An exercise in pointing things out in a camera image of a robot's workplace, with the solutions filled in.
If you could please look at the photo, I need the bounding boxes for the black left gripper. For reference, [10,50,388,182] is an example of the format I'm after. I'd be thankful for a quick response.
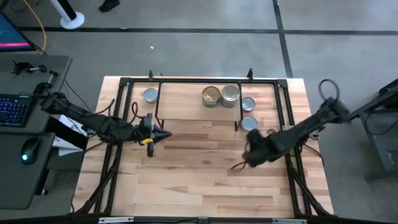
[136,124,172,147]

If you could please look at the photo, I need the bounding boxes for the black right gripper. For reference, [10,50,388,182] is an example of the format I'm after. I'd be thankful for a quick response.
[230,129,279,171]

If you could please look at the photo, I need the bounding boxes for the green light tuna can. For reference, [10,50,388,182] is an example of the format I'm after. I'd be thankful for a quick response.
[241,116,259,131]

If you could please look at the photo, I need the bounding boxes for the white green label can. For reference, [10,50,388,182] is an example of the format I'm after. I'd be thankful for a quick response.
[143,88,159,105]

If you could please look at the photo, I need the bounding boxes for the green can with gold lid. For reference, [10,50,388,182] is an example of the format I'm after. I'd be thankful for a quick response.
[201,86,221,108]

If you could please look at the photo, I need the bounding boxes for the striped label seafood can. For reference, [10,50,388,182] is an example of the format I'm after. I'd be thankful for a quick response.
[221,84,241,103]

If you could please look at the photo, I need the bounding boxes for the wooden shelf black metal legs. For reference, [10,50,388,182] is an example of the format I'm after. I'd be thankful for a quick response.
[154,80,245,132]

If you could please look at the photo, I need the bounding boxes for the black plug yellow tag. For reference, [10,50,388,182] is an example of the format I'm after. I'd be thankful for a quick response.
[145,139,155,158]

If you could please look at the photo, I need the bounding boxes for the white paper sheets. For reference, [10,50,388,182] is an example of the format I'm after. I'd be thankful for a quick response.
[52,114,88,157]

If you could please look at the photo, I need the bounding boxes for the black computer mouse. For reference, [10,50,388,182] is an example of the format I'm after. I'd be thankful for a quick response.
[20,136,42,166]

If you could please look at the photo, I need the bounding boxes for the person's shoe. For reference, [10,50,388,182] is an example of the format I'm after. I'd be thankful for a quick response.
[98,0,121,13]

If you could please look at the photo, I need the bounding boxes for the black side table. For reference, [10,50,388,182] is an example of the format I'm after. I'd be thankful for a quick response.
[341,77,398,182]

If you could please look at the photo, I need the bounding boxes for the white stand round base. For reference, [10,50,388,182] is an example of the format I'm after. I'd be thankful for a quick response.
[49,0,86,30]

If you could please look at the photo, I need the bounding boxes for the black backlit keyboard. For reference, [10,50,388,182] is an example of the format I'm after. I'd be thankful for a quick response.
[0,94,34,128]

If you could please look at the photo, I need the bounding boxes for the grey desk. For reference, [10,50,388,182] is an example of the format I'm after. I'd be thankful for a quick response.
[0,54,73,210]

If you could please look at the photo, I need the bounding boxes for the black desk clamp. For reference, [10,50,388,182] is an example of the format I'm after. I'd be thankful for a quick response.
[11,61,59,77]

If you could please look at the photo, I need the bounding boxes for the computer monitor blue screen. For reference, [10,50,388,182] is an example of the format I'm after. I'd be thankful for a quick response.
[0,11,37,52]

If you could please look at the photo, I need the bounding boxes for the left gripper cable loop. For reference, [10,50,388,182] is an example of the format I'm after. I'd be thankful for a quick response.
[131,101,140,124]

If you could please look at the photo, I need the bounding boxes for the black metal table frame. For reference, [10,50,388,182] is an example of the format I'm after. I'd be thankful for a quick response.
[73,68,335,218]

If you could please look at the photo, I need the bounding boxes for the silver metal bracket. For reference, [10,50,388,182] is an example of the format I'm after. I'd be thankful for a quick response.
[272,218,308,224]
[98,217,135,224]

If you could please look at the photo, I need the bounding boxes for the black right arm cable loop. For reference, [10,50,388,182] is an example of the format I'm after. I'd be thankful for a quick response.
[318,78,341,102]

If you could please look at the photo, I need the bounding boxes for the yellow cable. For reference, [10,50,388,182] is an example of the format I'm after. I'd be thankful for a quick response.
[23,0,48,55]

